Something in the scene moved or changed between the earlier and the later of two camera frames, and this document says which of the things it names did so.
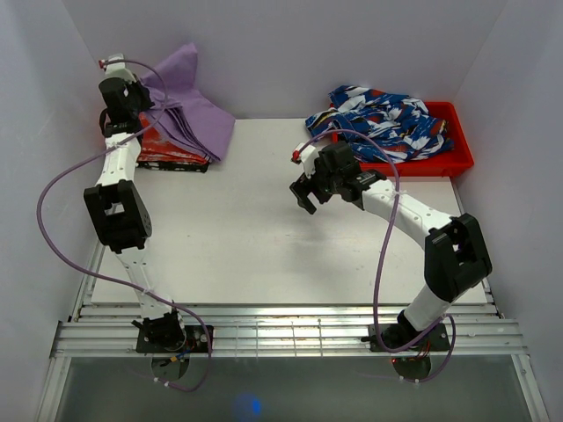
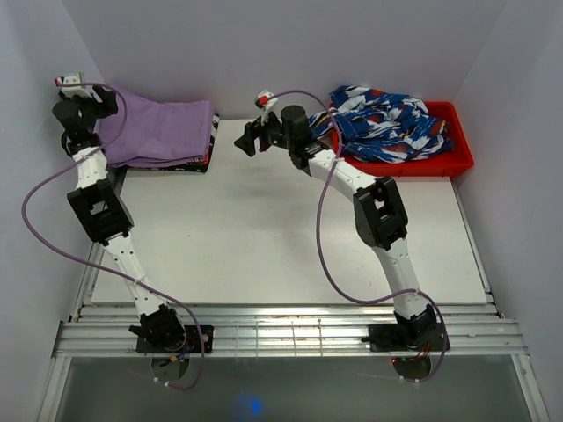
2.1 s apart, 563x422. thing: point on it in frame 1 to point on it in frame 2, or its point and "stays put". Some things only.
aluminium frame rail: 95,331 stays put
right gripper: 304,185 to 252,131
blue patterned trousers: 402,122 stays put
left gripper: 143,93 to 106,108
